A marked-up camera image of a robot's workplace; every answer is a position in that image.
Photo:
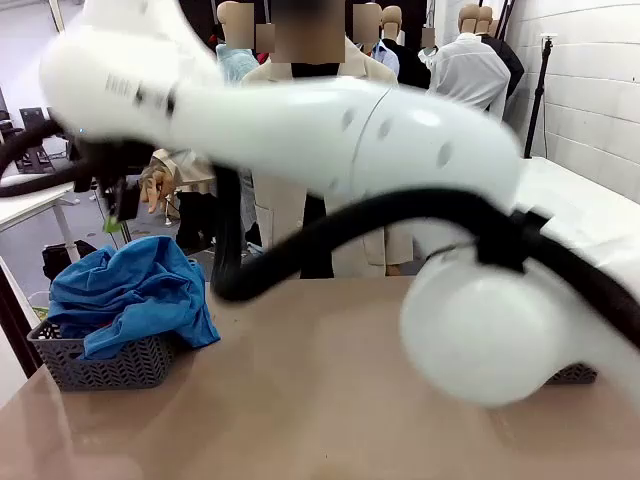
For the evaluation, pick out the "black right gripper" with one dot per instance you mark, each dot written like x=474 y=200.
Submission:
x=110 y=167

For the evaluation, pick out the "blue cotton top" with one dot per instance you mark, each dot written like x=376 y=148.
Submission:
x=150 y=280

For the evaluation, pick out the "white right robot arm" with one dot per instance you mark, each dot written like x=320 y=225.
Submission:
x=300 y=125

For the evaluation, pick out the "person's left forearm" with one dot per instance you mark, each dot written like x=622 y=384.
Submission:
x=400 y=247

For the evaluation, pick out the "person's right forearm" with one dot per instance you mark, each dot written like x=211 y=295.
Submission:
x=175 y=160

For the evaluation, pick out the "person's right hand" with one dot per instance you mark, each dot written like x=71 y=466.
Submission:
x=157 y=182

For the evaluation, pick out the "person's left hand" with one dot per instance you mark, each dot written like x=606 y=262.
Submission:
x=395 y=270

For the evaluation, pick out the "black lowered trousers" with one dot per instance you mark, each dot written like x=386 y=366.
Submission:
x=195 y=220

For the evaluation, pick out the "black bag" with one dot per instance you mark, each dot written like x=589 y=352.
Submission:
x=60 y=260

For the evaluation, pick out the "white rectangular table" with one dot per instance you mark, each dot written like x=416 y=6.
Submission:
x=575 y=185
x=30 y=205

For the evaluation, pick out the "clear box with green contents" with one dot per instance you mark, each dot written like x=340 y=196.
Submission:
x=40 y=305

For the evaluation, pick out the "black monitor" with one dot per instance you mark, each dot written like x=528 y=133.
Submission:
x=32 y=120

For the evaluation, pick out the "grey plastic woven basket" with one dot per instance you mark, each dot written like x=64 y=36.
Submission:
x=575 y=374
x=100 y=372

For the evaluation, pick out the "mannequin in teal fleece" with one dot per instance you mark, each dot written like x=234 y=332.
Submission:
x=235 y=62

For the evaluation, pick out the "mannequin in red jacket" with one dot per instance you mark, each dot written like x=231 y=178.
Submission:
x=264 y=56

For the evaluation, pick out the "person in beige coat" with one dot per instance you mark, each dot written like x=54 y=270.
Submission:
x=375 y=70

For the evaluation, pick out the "mannequin in light blue shirt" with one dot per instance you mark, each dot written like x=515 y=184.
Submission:
x=385 y=57

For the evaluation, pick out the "mannequin in black coat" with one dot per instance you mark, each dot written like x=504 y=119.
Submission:
x=415 y=70

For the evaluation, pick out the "mannequin in white shirt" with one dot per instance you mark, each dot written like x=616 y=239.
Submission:
x=465 y=75

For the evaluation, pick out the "mannequin in black jacket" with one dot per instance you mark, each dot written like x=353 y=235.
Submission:
x=512 y=70

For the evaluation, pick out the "black tripod stand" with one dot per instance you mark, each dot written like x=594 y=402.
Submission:
x=539 y=100

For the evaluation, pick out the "dark brown frame bar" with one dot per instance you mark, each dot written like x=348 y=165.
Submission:
x=20 y=325

